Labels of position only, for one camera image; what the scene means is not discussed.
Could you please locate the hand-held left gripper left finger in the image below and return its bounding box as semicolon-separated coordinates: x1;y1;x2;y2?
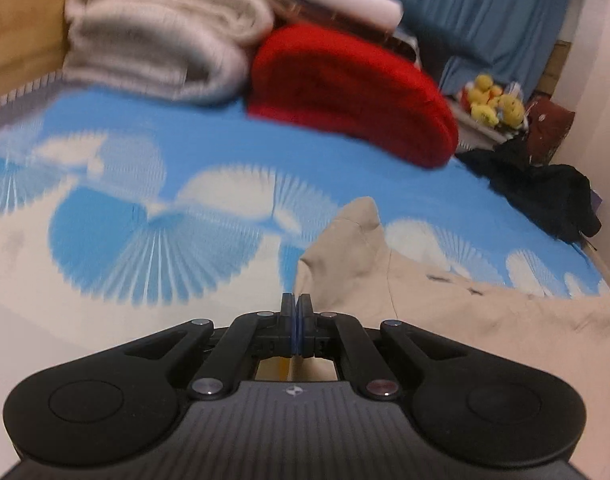
121;292;297;401

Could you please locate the blue cloud printed bed sheet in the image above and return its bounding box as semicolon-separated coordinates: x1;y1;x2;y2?
0;72;610;441

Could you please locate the wooden headboard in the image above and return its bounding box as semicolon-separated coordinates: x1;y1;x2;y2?
0;0;88;105

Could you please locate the black clothes pile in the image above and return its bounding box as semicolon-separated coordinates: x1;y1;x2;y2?
457;135;604;242

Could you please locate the blue curtain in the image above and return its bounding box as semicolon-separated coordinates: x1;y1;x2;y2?
375;0;588;103

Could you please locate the dark red plush cushion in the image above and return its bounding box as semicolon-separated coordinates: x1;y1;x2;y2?
527;98;576;166

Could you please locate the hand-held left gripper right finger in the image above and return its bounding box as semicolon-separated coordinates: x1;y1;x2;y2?
296;293;466;401

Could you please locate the red folded blanket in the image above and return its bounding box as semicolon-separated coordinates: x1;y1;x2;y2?
247;23;460;170

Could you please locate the beige and yellow jacket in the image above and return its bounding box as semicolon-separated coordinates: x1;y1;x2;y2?
254;196;610;401

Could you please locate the yellow plush toy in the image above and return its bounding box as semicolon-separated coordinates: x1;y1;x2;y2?
462;74;503;127
494;92;526;129

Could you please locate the white fluffy folded blanket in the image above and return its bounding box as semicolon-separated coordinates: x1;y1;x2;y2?
62;7;251;107

